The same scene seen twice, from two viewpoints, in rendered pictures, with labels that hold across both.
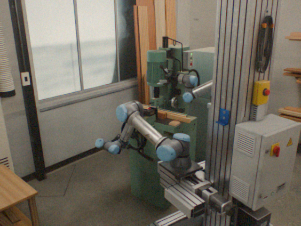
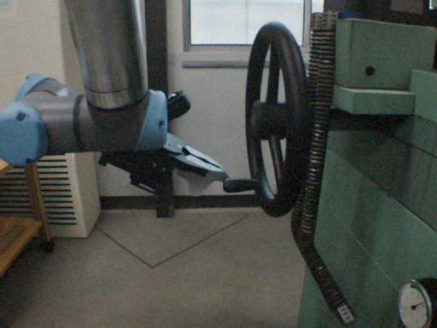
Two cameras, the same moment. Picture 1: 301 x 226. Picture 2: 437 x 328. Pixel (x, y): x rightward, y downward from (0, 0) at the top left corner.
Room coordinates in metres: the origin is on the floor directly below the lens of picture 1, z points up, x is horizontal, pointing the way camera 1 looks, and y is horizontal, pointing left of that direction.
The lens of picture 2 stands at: (1.94, -0.16, 0.93)
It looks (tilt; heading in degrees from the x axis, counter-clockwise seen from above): 21 degrees down; 46
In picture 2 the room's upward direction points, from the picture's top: straight up
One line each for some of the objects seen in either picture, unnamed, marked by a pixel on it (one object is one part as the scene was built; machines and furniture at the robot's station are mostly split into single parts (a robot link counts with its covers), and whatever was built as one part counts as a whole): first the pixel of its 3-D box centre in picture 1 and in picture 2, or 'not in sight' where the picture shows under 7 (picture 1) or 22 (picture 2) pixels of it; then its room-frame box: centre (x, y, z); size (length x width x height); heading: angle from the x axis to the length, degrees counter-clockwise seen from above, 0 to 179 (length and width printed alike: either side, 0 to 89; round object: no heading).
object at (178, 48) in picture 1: (173, 82); not in sight; (2.86, -0.21, 1.16); 0.22 x 0.22 x 0.72; 53
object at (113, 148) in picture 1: (113, 147); (41, 125); (2.07, 0.31, 0.83); 0.11 x 0.11 x 0.08; 51
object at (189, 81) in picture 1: (190, 80); not in sight; (2.28, -0.30, 1.31); 0.11 x 0.08 x 0.09; 53
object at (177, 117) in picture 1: (159, 113); not in sight; (2.61, -0.07, 0.92); 0.66 x 0.02 x 0.04; 53
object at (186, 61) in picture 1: (188, 59); not in sight; (2.80, -0.35, 1.40); 0.10 x 0.06 x 0.16; 143
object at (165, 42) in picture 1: (165, 45); not in sight; (2.74, -0.12, 1.54); 0.08 x 0.08 x 0.17; 53
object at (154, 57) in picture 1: (156, 68); not in sight; (2.63, -0.04, 1.35); 0.18 x 0.18 x 0.31
